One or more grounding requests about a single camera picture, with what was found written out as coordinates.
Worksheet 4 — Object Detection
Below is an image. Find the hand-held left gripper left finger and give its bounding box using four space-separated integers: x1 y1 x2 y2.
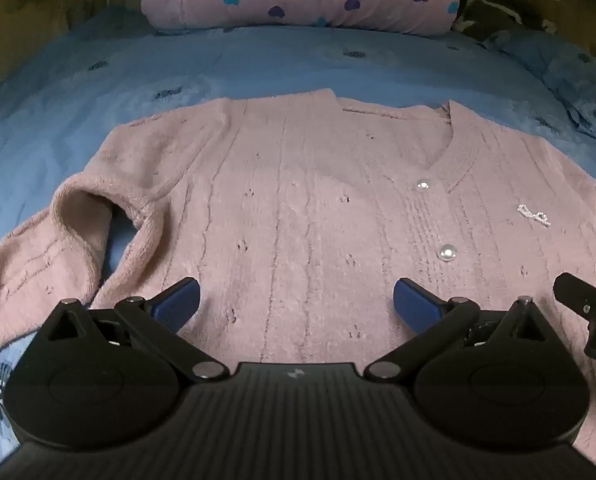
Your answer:
32 276 230 384

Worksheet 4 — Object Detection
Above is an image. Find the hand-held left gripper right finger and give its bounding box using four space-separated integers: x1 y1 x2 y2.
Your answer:
364 276 565 383

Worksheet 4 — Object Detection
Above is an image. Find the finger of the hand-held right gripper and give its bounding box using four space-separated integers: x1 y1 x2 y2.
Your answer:
552 272 596 362

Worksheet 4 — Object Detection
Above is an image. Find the pink knitted cardigan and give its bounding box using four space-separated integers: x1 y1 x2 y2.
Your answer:
0 88 596 466

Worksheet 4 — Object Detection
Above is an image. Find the blue floral pillow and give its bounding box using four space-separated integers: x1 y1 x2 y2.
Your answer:
495 29 596 144

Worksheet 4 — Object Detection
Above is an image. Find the blue floral bedsheet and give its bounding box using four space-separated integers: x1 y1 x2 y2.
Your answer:
0 6 596 480

